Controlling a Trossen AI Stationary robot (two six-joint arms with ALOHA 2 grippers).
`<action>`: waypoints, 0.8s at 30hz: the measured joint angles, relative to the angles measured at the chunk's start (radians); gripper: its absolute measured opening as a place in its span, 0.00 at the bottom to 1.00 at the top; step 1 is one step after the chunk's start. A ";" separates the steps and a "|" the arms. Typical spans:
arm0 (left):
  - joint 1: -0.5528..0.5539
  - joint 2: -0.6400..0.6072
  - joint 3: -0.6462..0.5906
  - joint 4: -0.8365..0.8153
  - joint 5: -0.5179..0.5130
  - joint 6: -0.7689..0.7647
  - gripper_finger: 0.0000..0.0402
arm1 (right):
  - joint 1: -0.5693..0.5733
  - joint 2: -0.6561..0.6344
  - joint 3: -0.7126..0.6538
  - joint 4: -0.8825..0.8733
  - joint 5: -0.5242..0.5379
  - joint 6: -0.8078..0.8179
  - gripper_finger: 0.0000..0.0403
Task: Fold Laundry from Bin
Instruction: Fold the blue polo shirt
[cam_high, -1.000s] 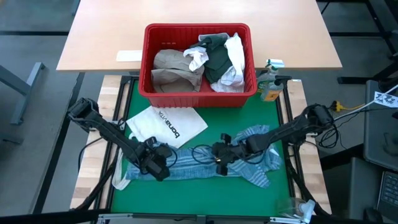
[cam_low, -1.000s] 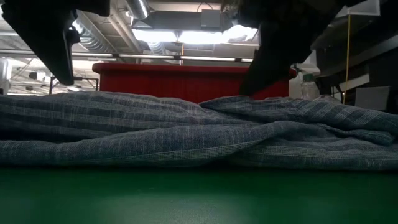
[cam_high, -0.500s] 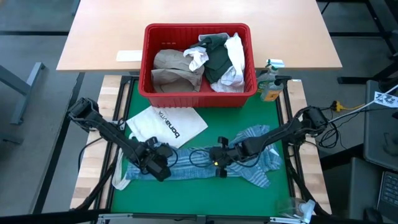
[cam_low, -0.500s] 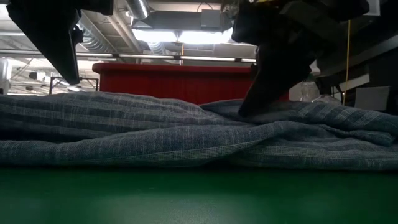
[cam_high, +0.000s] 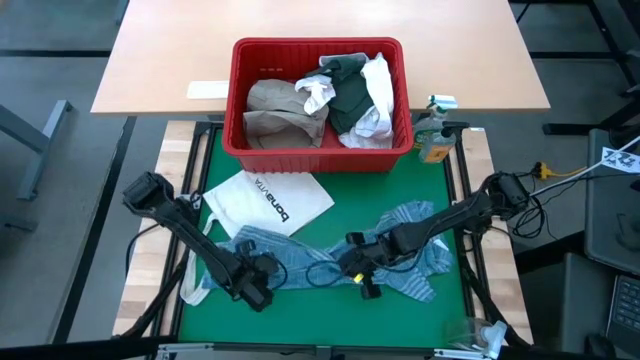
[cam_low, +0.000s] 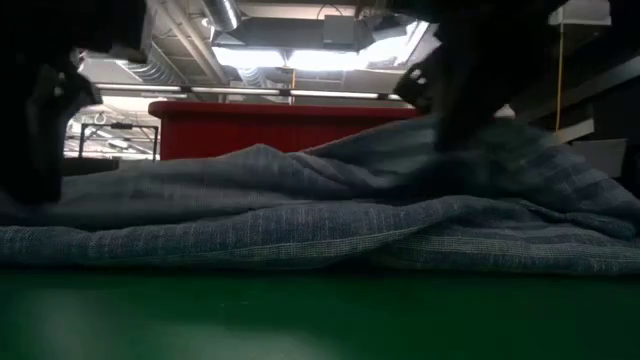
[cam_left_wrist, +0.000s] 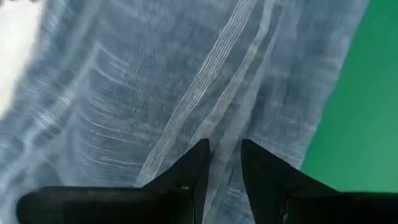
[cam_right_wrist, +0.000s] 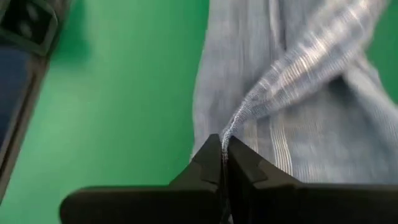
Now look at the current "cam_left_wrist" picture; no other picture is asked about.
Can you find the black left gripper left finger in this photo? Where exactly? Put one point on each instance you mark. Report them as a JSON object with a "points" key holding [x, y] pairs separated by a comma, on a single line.
{"points": [[124, 205]]}

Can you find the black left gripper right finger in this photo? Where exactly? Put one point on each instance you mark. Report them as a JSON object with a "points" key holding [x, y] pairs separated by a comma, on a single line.
{"points": [[311, 207]]}

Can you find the blue white striped towel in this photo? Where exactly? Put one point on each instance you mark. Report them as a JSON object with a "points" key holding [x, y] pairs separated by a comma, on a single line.
{"points": [[155, 93]]}

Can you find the green work mat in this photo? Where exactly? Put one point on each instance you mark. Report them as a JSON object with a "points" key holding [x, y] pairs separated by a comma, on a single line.
{"points": [[363, 124]]}

